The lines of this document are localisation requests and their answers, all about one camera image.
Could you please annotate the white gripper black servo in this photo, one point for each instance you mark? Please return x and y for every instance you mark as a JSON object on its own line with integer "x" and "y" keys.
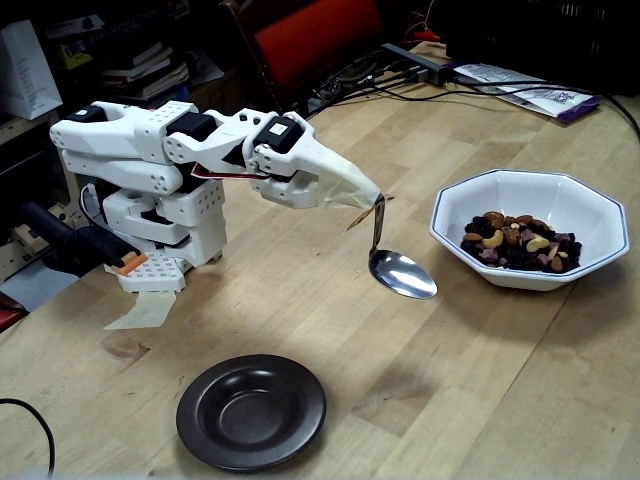
{"x": 314, "y": 162}

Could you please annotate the bent metal spoon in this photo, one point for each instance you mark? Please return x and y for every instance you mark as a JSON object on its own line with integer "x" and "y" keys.
{"x": 400, "y": 277}

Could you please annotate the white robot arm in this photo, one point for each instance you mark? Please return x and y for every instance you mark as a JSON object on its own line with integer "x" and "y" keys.
{"x": 110, "y": 140}

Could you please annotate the white octagonal bowl blue rim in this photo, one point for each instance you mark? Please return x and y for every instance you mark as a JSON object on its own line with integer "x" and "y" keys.
{"x": 500, "y": 200}

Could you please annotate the dark brown plate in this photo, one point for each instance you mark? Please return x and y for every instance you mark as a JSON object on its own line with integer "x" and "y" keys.
{"x": 250, "y": 415}

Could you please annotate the brown cardboard box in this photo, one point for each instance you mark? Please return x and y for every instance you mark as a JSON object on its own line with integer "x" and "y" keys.
{"x": 220, "y": 95}

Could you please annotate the red chair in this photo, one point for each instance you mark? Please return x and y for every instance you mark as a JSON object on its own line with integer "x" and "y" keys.
{"x": 310, "y": 45}

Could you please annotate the grey usb hub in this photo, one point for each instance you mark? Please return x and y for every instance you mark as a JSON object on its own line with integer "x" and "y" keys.
{"x": 425, "y": 67}

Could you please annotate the white paged book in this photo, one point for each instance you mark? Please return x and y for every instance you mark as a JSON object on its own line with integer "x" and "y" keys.
{"x": 160, "y": 82}

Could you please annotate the beige masking tape strip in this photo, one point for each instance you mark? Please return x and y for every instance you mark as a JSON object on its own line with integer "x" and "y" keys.
{"x": 145, "y": 312}

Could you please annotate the trail mix nuts and raisins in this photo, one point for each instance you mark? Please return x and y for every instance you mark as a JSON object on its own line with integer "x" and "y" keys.
{"x": 520, "y": 250}

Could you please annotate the dark cover book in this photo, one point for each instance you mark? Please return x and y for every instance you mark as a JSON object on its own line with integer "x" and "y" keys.
{"x": 135, "y": 57}

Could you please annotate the black clamp orange pad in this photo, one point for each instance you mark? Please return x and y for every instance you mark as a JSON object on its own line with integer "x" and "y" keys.
{"x": 75, "y": 245}

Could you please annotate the paper pamphlet with purple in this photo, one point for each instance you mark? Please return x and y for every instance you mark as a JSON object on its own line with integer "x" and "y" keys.
{"x": 550, "y": 97}

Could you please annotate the yellow small box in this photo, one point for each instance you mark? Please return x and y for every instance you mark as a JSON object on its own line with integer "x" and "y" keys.
{"x": 75, "y": 54}

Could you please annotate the black plastic crate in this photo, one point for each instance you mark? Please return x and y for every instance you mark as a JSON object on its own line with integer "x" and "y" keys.
{"x": 550, "y": 30}

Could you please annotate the white paper bag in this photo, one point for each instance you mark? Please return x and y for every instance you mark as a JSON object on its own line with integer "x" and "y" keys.
{"x": 25, "y": 75}

